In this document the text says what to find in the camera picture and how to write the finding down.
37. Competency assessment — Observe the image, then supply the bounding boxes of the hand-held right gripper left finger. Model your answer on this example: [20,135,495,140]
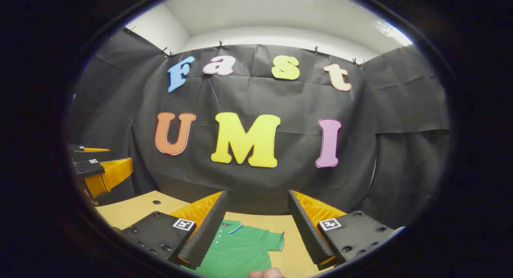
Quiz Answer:
[114,191,229,270]

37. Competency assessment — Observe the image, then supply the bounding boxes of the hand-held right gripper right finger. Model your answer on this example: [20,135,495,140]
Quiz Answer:
[287,189,406,271]

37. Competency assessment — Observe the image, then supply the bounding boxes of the green T-shirt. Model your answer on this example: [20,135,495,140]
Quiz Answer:
[182,220,286,278]

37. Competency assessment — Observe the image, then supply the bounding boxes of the row of black cloth clips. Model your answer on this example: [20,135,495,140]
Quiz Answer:
[122,26,367,68]

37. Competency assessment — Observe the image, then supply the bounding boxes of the ceiling light panel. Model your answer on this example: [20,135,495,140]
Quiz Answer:
[371,20,413,46]

